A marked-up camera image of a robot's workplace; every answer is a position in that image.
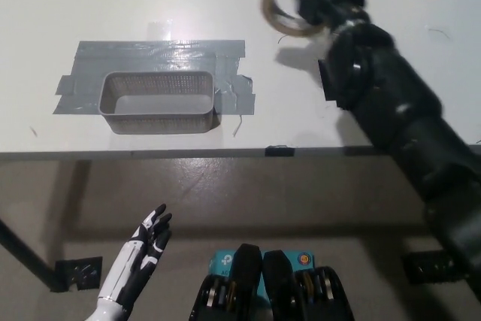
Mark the black teal robot body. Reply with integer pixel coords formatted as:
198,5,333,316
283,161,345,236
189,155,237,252
189,244,354,321

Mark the beige masking tape roll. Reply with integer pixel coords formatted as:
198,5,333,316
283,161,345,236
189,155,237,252
262,0,324,38

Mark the black tape square patch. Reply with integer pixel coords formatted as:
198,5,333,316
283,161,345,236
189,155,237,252
317,58,350,111

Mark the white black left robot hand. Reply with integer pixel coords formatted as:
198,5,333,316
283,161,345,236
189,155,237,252
98,203,173,306

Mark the black metal table leg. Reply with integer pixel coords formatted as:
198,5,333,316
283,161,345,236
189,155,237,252
0,219,63,292

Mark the small grey mesh container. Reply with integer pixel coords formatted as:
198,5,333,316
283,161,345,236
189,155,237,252
98,71,216,135

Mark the grey duct tape patch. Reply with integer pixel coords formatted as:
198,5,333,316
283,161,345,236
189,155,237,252
52,38,256,116

